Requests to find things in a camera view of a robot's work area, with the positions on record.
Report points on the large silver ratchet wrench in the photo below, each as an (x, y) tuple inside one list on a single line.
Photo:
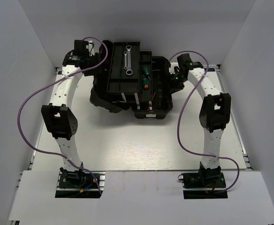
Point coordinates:
[(128, 68)]

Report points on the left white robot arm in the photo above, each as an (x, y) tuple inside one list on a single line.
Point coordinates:
[(57, 115)]

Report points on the small silver ratchet wrench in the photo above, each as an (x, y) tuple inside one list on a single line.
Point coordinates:
[(125, 60)]

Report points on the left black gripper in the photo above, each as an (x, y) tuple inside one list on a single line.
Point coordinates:
[(96, 56)]

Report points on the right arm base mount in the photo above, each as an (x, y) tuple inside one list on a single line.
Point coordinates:
[(203, 184)]

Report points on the black plastic toolbox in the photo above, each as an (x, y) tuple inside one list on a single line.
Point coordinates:
[(115, 91)]

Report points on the green screwdriver orange cap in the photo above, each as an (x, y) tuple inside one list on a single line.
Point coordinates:
[(145, 83)]

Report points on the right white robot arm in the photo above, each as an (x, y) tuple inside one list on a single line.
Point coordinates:
[(214, 113)]

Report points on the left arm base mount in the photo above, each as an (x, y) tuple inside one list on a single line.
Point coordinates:
[(79, 184)]

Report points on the green screwdriver dark cap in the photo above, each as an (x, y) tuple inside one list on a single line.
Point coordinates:
[(146, 71)]

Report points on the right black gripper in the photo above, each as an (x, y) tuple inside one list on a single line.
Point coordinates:
[(174, 87)]

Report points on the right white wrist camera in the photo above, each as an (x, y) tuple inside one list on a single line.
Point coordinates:
[(173, 68)]

